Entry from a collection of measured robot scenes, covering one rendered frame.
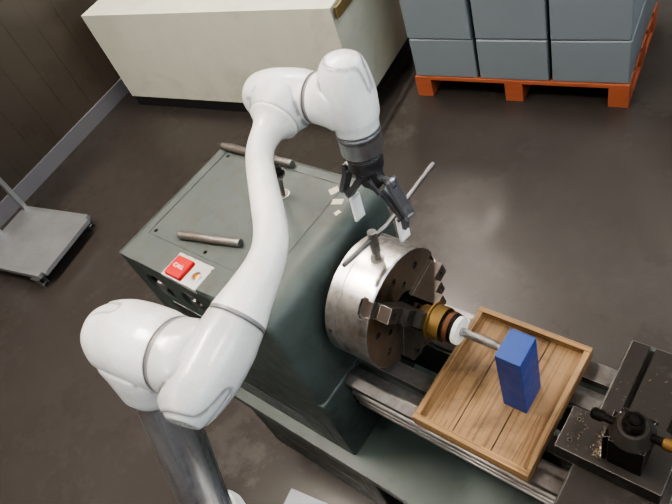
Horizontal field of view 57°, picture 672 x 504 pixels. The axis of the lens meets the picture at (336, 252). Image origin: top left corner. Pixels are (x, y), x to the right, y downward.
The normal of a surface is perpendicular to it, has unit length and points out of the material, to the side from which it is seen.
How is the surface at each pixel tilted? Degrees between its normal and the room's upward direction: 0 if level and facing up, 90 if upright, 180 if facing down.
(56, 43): 90
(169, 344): 11
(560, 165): 0
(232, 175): 0
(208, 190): 0
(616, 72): 90
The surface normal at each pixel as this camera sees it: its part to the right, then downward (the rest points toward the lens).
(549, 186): -0.29, -0.63
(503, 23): -0.44, 0.76
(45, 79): 0.86, 0.17
